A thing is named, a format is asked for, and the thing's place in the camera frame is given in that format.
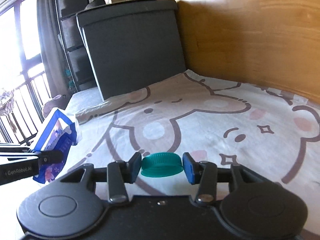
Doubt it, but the blue tissue pack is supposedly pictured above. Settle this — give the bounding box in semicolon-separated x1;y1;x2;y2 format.
31;107;81;184

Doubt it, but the teal bottle cap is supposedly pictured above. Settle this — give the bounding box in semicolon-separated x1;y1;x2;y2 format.
141;152;183;178

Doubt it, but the grey mattress pad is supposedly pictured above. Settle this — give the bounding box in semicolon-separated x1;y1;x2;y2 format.
65;87;103;114

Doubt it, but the black balcony railing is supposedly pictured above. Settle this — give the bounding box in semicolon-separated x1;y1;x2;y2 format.
1;72;51;145

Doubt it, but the hanging cloth on railing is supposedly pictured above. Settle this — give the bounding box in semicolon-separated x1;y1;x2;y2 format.
1;89;17;134

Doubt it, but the cartoon bear bed sheet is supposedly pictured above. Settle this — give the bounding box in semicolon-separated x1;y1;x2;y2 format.
76;70;319;234

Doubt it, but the grey curtain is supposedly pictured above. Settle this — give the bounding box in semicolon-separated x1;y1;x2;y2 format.
37;0;70;99

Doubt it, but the dark grey storage box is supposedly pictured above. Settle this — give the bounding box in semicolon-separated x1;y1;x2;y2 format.
76;0;186;100

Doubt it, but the dark drawer shelf unit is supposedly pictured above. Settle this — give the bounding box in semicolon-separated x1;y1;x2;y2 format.
55;0;96;91

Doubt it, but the black round container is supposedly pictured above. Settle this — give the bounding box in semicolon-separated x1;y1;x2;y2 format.
85;0;106;10

